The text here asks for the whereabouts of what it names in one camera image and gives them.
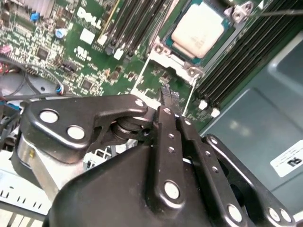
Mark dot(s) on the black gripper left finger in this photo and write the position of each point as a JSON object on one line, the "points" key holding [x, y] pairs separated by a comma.
{"points": [[59, 118]]}

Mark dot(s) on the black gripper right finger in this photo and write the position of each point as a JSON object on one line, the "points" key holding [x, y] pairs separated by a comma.
{"points": [[208, 165]]}

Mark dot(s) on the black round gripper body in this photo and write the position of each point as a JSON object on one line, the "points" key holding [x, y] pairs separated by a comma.
{"points": [[106, 194]]}

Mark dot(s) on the metal socket cover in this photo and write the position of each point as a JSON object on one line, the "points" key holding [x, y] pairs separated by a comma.
{"points": [[165, 58]]}

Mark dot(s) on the silver square CPU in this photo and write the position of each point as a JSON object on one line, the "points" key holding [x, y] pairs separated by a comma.
{"points": [[198, 30]]}

